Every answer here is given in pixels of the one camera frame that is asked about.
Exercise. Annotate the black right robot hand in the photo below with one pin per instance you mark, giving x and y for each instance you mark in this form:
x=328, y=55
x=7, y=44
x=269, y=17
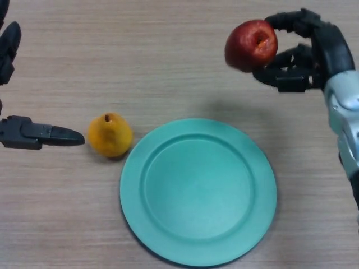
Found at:
x=331, y=50

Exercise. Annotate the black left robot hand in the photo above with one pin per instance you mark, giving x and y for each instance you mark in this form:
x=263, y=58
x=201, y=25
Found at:
x=19, y=134

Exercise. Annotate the green round plate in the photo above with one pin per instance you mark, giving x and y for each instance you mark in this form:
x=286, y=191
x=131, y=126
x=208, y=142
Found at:
x=199, y=193

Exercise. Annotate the yellow pear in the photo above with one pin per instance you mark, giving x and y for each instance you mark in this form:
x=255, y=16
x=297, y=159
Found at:
x=110, y=136

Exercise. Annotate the red apple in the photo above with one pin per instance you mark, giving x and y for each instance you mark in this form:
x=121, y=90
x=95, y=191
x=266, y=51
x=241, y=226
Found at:
x=246, y=47

